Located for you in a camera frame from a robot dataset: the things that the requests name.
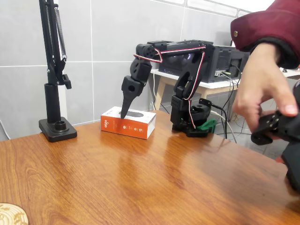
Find orange white mouse box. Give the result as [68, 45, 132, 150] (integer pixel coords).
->
[100, 106, 157, 140]

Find black leader arm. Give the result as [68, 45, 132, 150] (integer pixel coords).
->
[250, 109, 300, 192]

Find forearm in maroon sleeve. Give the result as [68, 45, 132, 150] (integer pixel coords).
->
[230, 0, 300, 70]

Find person's hand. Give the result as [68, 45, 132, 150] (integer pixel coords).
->
[232, 43, 300, 139]

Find black stand clamp base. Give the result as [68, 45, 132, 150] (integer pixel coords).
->
[38, 118, 78, 143]

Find white desk wooden legs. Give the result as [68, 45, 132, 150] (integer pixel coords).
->
[150, 68, 300, 122]

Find green plastic table clamp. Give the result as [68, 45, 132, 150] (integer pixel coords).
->
[196, 118, 218, 134]

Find black computer tower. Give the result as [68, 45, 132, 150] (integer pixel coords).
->
[158, 44, 250, 84]

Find round wooden coaster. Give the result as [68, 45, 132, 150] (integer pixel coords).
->
[0, 202, 29, 225]

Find white desk leg cable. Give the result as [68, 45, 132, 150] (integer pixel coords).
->
[151, 75, 157, 111]

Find red white servo cable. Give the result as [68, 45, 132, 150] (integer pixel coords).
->
[133, 45, 207, 129]

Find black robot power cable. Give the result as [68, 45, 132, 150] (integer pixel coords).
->
[210, 104, 228, 140]

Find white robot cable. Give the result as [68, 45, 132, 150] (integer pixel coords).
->
[210, 111, 238, 144]

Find white wall cable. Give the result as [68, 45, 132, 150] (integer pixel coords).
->
[0, 120, 11, 141]

